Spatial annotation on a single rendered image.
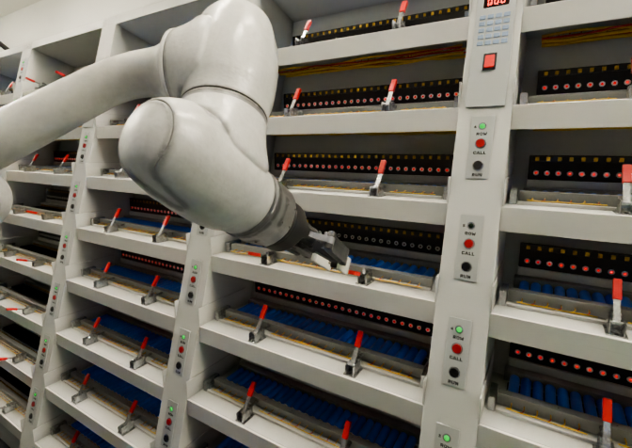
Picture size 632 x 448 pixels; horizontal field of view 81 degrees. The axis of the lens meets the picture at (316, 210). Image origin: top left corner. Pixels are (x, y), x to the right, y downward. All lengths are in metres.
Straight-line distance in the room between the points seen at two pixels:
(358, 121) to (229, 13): 0.47
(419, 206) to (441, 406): 0.37
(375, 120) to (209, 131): 0.56
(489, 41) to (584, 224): 0.38
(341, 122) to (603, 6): 0.52
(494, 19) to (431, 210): 0.39
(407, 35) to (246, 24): 0.52
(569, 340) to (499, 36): 0.56
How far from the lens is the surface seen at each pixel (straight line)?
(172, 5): 1.53
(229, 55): 0.45
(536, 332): 0.76
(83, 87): 0.55
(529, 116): 0.81
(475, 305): 0.76
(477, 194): 0.77
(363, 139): 1.09
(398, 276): 0.84
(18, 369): 1.95
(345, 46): 0.99
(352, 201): 0.84
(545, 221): 0.76
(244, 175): 0.38
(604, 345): 0.77
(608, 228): 0.77
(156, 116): 0.36
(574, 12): 0.89
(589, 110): 0.81
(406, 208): 0.79
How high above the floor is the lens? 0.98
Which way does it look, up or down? 4 degrees up
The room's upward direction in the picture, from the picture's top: 8 degrees clockwise
